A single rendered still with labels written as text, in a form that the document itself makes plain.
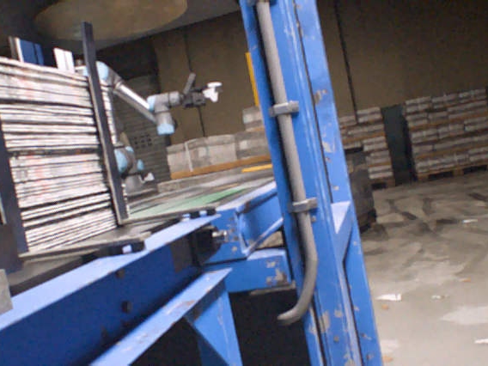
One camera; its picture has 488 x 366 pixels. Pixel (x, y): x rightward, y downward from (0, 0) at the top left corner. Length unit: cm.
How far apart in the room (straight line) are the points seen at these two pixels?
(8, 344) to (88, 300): 12
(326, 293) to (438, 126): 762
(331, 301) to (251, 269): 15
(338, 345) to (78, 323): 52
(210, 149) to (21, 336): 293
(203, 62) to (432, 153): 490
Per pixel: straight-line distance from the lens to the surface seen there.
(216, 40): 1074
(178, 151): 353
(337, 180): 149
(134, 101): 266
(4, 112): 72
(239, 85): 1049
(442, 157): 849
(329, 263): 91
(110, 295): 61
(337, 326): 94
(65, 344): 54
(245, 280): 93
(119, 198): 88
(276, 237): 384
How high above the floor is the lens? 87
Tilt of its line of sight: 3 degrees down
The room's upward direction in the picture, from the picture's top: 11 degrees counter-clockwise
